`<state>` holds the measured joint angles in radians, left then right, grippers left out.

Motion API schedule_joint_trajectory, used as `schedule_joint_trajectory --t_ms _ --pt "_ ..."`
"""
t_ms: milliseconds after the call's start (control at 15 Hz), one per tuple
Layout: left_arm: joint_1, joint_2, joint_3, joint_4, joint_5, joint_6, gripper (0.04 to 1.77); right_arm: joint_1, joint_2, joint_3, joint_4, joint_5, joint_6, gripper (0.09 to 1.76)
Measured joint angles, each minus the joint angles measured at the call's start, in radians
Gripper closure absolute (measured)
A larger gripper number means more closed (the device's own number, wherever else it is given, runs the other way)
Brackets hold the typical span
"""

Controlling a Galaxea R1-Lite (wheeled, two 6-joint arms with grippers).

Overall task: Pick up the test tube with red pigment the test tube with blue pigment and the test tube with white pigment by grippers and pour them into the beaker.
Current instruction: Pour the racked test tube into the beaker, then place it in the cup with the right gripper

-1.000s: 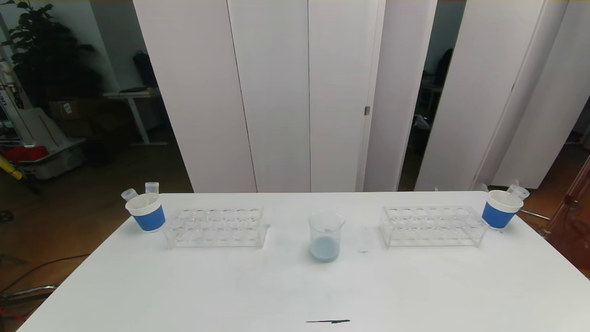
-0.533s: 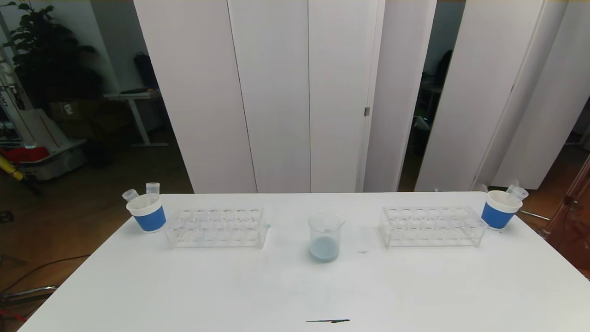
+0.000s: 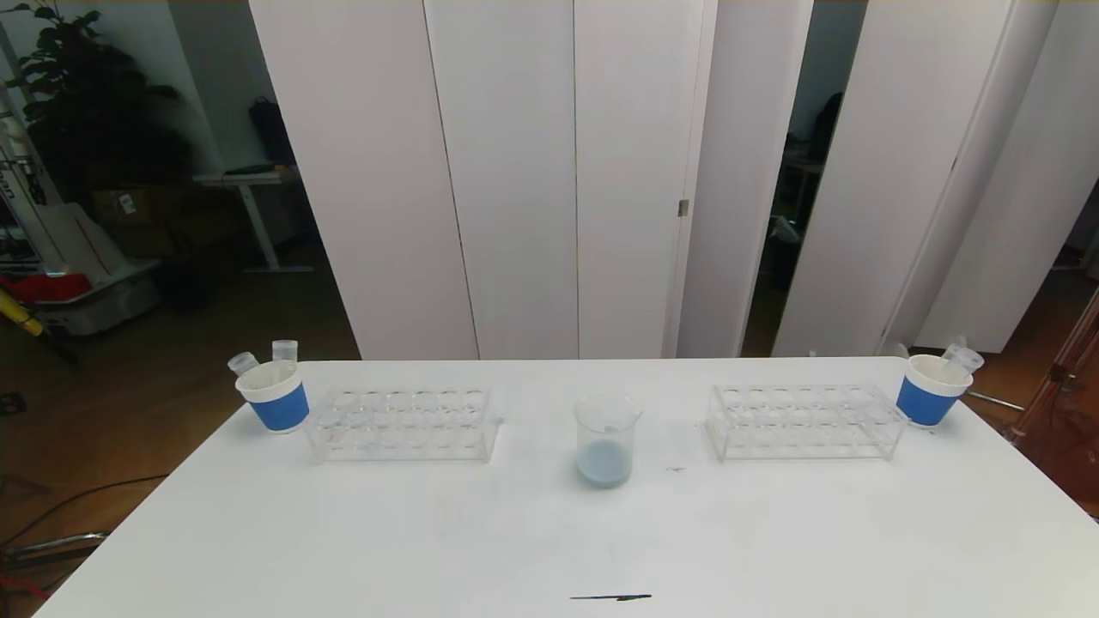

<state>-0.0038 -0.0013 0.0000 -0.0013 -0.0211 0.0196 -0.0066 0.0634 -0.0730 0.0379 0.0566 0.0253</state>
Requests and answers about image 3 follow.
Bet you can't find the white partition foot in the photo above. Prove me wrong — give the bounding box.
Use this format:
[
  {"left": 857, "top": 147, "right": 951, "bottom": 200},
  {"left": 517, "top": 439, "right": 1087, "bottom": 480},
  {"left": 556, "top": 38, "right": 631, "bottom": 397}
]
[{"left": 893, "top": 333, "right": 973, "bottom": 361}]

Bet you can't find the grey metal bar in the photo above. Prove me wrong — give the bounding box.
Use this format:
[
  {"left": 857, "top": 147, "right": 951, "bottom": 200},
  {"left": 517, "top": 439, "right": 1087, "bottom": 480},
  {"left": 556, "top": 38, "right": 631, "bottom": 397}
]
[{"left": 0, "top": 530, "right": 111, "bottom": 567}]

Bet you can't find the white partition panel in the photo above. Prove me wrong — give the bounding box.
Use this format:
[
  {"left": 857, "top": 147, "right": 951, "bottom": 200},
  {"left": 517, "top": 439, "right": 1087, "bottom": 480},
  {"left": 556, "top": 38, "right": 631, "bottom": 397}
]
[
  {"left": 910, "top": 0, "right": 1099, "bottom": 354},
  {"left": 677, "top": 0, "right": 815, "bottom": 358},
  {"left": 771, "top": 0, "right": 1018, "bottom": 357}
]

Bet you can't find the clear glass beaker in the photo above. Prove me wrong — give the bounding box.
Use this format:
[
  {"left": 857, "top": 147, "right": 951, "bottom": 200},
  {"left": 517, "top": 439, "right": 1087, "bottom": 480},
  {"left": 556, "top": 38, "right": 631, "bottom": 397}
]
[{"left": 574, "top": 391, "right": 644, "bottom": 490}]

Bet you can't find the black floor cable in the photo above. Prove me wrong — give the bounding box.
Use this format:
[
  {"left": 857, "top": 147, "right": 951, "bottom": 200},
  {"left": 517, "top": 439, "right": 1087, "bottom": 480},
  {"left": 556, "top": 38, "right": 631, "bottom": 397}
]
[{"left": 0, "top": 472, "right": 168, "bottom": 546}]

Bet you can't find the yellow tool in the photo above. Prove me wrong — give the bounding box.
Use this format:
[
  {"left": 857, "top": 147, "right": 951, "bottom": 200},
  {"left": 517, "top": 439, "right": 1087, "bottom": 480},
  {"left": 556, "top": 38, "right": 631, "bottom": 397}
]
[{"left": 0, "top": 286, "right": 46, "bottom": 337}]

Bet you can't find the black backpack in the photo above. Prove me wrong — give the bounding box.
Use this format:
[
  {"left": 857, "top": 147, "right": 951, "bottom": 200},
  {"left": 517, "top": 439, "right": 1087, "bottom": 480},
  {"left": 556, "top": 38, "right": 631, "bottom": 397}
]
[{"left": 249, "top": 96, "right": 297, "bottom": 168}]

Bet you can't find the dark green potted plant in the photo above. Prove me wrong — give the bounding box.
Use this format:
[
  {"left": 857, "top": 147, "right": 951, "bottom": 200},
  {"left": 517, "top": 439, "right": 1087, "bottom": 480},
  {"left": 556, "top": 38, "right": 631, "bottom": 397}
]
[{"left": 0, "top": 0, "right": 194, "bottom": 203}]

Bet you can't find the cardboard box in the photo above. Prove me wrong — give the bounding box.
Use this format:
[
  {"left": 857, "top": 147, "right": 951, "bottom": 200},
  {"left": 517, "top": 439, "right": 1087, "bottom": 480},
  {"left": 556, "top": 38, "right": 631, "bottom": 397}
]
[{"left": 90, "top": 183, "right": 173, "bottom": 226}]

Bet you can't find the white standing desk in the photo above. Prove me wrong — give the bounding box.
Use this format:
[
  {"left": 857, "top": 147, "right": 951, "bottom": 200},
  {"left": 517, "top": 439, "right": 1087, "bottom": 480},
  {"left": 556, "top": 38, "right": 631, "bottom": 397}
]
[{"left": 193, "top": 167, "right": 314, "bottom": 276}]

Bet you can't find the clear acrylic test tube rack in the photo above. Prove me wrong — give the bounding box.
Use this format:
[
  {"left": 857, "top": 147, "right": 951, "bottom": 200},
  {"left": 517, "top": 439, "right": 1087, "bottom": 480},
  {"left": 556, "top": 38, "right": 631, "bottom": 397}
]
[
  {"left": 706, "top": 380, "right": 909, "bottom": 462},
  {"left": 305, "top": 384, "right": 503, "bottom": 463}
]

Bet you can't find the white leaning board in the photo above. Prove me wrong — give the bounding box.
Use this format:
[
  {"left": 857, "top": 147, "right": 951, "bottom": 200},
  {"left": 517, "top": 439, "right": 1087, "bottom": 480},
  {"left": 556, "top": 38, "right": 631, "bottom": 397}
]
[{"left": 34, "top": 199, "right": 117, "bottom": 280}]

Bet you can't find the white equipment base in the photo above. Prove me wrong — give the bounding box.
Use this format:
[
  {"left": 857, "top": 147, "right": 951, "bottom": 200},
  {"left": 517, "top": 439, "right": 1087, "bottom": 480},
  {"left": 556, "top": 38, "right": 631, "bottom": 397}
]
[{"left": 34, "top": 256, "right": 164, "bottom": 336}]

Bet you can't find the white three-panel folding screen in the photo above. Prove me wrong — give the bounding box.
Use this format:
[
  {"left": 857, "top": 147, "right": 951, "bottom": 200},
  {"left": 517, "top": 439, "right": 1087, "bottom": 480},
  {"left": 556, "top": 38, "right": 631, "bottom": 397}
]
[{"left": 249, "top": 0, "right": 718, "bottom": 360}]

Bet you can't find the brown wooden stand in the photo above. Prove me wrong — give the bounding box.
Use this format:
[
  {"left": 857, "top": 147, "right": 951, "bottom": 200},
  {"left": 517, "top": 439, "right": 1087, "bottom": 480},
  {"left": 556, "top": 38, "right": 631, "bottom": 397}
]
[{"left": 1009, "top": 288, "right": 1099, "bottom": 516}]

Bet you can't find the white paper cup blue sleeve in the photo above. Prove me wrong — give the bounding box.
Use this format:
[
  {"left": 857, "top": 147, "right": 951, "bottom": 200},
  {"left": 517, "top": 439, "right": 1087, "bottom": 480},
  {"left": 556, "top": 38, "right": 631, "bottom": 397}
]
[
  {"left": 895, "top": 353, "right": 974, "bottom": 427},
  {"left": 236, "top": 359, "right": 312, "bottom": 433}
]

